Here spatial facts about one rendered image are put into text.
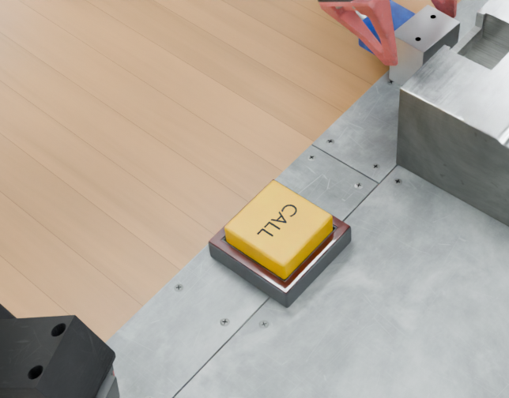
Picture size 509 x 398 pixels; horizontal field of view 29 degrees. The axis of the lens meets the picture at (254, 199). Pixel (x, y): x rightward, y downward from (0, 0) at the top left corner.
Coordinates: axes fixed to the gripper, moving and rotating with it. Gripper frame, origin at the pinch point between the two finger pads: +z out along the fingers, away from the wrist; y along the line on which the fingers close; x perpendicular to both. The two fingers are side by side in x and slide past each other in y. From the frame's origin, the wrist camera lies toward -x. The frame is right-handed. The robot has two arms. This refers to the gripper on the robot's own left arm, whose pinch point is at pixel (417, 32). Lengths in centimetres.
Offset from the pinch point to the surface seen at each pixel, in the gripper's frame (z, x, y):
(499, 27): 0.4, -7.6, 1.7
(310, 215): 3.9, -4.8, -20.0
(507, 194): 8.8, -13.2, -8.5
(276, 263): 4.6, -5.6, -24.8
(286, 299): 7.4, -6.0, -25.6
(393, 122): 5.4, 0.2, -6.0
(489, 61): 2.4, -7.3, -0.3
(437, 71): -0.4, -7.9, -6.1
